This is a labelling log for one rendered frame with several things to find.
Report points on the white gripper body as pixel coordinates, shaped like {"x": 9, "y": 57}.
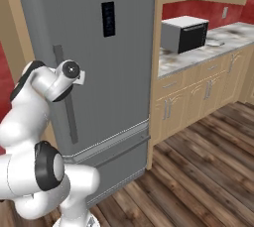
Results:
{"x": 81, "y": 78}

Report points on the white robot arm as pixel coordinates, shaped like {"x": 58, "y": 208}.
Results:
{"x": 29, "y": 112}

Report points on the grey fridge door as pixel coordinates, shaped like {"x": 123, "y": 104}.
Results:
{"x": 115, "y": 89}

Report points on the tan fridge housing panel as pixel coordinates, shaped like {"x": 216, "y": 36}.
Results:
{"x": 13, "y": 22}

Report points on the white plate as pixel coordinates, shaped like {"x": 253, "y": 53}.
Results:
{"x": 215, "y": 43}

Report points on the grey freezer drawer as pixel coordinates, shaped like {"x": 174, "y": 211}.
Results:
{"x": 132, "y": 166}

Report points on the tan base cupboard run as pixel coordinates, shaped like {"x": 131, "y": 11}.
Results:
{"x": 191, "y": 95}

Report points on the white microwave oven black door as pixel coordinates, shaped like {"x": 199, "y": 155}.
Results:
{"x": 190, "y": 37}

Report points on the grey wall socket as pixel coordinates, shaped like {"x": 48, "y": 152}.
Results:
{"x": 225, "y": 12}

